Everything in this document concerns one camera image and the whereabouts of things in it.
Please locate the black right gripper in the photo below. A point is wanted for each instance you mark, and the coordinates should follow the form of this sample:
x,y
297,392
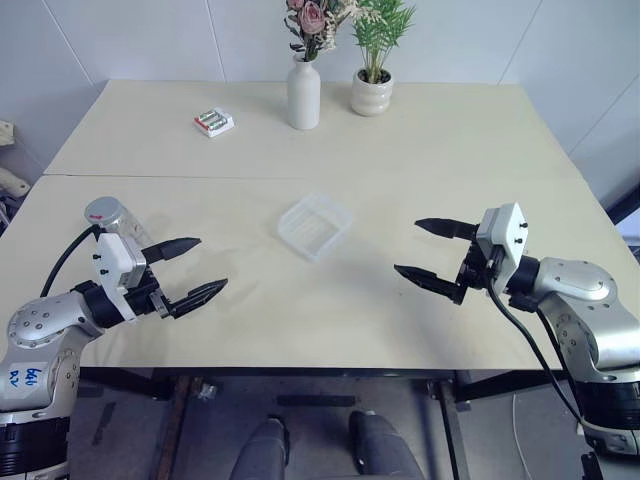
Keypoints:
x,y
475,272

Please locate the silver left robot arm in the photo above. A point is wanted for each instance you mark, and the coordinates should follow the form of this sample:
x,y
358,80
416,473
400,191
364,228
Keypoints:
x,y
35,325

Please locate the green leafy plant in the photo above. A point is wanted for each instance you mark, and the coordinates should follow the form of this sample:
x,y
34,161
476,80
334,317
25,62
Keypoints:
x,y
382,25

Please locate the dried flower bouquet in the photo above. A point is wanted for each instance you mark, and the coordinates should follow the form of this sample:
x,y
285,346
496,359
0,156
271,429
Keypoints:
x,y
312,20

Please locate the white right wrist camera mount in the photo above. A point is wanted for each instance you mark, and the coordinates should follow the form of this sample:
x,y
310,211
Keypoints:
x,y
507,235

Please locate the clear plastic container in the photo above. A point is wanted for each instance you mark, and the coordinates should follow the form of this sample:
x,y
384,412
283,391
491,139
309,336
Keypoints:
x,y
312,227

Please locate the white ceramic vase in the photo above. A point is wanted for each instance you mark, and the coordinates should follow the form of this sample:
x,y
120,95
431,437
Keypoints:
x,y
303,97

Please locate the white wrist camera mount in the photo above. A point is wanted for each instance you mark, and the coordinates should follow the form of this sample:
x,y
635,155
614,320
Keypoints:
x,y
507,235
114,260

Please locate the grey jar with red stripe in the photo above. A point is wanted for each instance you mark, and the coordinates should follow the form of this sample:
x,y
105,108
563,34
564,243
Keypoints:
x,y
132,227

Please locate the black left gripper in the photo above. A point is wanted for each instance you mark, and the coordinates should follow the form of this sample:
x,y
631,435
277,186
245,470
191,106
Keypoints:
x,y
149,299

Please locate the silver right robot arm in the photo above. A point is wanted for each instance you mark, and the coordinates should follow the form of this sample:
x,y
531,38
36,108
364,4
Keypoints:
x,y
585,295

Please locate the white battery pack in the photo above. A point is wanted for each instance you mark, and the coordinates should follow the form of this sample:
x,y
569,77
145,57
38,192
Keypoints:
x,y
214,122

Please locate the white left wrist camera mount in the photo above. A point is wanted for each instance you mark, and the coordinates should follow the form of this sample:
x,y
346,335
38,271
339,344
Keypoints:
x,y
114,260

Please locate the white ribbed plant pot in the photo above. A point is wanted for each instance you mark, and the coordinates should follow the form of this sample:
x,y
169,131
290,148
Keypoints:
x,y
371,97

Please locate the dark grey rounded shape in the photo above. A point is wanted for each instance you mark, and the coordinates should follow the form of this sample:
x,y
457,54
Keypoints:
x,y
262,450
382,445

